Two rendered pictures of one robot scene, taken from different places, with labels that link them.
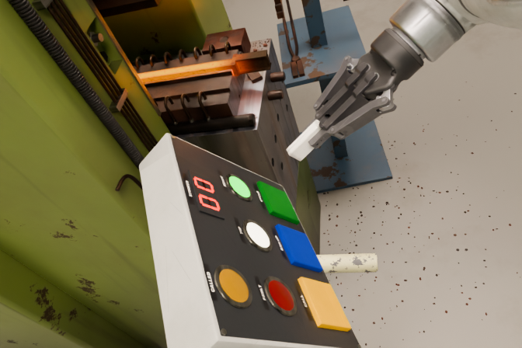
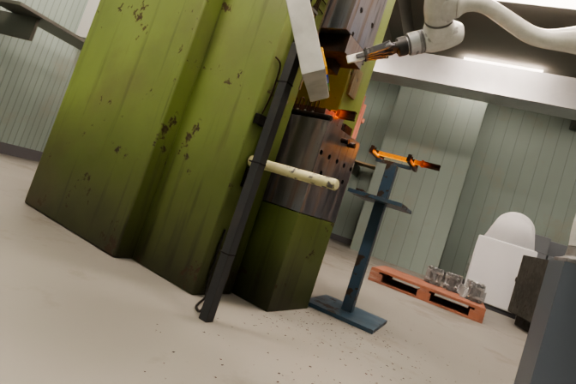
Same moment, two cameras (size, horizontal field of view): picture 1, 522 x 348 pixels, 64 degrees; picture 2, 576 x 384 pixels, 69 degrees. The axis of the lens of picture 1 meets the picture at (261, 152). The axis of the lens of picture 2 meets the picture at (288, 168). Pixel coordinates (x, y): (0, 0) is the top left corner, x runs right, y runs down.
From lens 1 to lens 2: 1.62 m
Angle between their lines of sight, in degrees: 51
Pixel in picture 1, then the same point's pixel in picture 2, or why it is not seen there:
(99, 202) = (264, 62)
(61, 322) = (159, 141)
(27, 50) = not seen: hidden behind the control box
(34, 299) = (171, 116)
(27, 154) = (267, 29)
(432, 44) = (412, 36)
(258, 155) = (318, 139)
